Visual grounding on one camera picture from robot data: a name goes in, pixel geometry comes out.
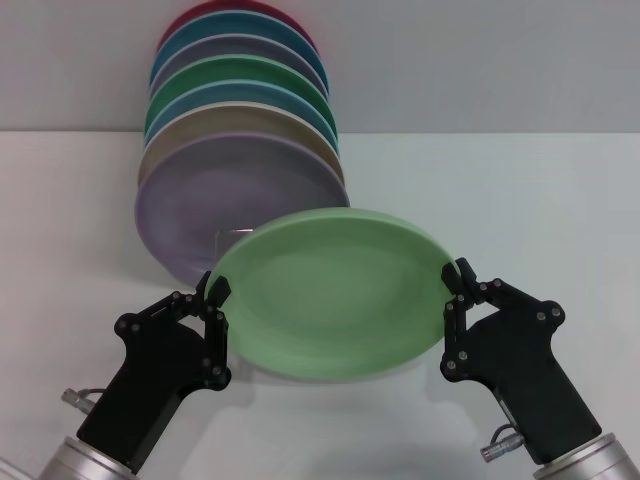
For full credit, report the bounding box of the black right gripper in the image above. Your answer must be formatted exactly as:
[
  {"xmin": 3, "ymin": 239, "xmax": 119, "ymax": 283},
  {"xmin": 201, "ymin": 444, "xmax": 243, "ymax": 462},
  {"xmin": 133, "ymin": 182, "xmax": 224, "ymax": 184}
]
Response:
[{"xmin": 439, "ymin": 257, "xmax": 603, "ymax": 465}]

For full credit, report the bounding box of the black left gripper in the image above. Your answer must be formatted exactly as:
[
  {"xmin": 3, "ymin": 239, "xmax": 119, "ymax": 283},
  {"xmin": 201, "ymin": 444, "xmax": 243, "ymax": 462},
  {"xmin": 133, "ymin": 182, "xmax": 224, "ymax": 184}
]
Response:
[{"xmin": 77, "ymin": 272, "xmax": 232, "ymax": 474}]

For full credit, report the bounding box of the light green plate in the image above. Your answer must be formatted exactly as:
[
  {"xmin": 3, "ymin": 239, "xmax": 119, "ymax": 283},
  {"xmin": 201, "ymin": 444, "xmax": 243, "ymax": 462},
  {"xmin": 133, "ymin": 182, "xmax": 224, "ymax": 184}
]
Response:
[{"xmin": 205, "ymin": 207, "xmax": 457, "ymax": 385}]

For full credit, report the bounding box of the purple plate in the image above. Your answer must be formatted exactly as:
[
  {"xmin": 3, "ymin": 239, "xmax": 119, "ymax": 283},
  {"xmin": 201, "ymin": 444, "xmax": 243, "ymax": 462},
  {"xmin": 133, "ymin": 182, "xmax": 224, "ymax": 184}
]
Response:
[{"xmin": 133, "ymin": 132, "xmax": 351, "ymax": 284}]

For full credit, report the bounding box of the beige plate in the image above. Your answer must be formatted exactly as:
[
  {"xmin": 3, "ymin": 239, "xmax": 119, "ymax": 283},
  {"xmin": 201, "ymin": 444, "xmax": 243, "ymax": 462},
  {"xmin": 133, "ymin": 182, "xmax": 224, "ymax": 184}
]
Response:
[{"xmin": 138, "ymin": 101, "xmax": 346, "ymax": 189}]

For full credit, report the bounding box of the light blue plate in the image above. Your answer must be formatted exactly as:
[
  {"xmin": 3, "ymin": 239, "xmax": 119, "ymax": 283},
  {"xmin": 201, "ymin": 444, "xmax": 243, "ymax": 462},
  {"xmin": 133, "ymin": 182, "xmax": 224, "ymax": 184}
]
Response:
[{"xmin": 143, "ymin": 78, "xmax": 340, "ymax": 151}]

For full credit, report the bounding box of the dark green plate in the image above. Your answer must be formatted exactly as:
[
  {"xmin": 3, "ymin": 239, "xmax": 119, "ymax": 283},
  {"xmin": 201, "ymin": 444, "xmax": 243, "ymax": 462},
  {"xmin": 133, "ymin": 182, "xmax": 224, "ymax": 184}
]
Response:
[{"xmin": 145, "ymin": 54, "xmax": 335, "ymax": 129}]

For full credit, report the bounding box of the grey lilac plate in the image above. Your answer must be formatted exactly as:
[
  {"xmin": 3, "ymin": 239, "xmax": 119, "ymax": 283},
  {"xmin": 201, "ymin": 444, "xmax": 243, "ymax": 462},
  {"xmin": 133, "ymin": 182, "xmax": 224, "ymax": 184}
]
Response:
[{"xmin": 148, "ymin": 33, "xmax": 331, "ymax": 96}]

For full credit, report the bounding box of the red plate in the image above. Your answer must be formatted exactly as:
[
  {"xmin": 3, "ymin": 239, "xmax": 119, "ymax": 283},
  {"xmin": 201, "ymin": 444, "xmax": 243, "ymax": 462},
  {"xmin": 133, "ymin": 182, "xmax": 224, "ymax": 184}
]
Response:
[{"xmin": 155, "ymin": 0, "xmax": 317, "ymax": 54}]

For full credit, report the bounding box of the teal blue plate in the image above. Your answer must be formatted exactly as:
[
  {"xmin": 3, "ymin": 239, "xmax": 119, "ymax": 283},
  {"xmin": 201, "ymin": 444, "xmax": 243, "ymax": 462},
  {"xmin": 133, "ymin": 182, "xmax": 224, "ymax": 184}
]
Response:
[{"xmin": 149, "ymin": 10, "xmax": 321, "ymax": 76}]

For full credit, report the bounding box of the metal wire plate rack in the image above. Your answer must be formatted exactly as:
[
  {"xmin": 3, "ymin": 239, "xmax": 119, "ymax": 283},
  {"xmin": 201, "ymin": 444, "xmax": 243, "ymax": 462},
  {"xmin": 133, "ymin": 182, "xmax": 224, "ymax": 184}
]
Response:
[{"xmin": 214, "ymin": 227, "xmax": 257, "ymax": 261}]

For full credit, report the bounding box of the right gripper cable connector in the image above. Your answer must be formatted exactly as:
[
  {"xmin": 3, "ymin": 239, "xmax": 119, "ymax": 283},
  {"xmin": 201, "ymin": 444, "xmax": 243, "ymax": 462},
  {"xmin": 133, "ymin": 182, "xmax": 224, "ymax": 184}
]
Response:
[{"xmin": 479, "ymin": 423, "xmax": 526, "ymax": 459}]

